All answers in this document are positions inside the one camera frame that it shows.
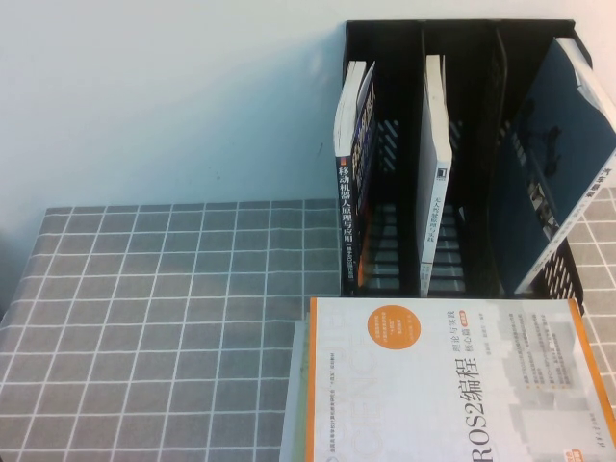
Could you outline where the black mesh book stand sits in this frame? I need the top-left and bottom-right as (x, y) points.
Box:
(340, 18), (591, 318)

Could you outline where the orange-edged white ROS2 book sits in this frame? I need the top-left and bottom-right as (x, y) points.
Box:
(307, 296), (616, 462)

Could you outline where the white car suspension book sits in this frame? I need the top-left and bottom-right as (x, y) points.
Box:
(507, 37), (616, 295)

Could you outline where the dark mobile robot book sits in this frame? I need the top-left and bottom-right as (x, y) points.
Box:
(333, 60), (377, 295)

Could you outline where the grey white driverless book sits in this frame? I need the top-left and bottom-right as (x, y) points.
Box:
(418, 54), (454, 297)

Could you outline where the pale green white book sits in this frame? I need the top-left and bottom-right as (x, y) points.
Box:
(278, 317), (315, 462)

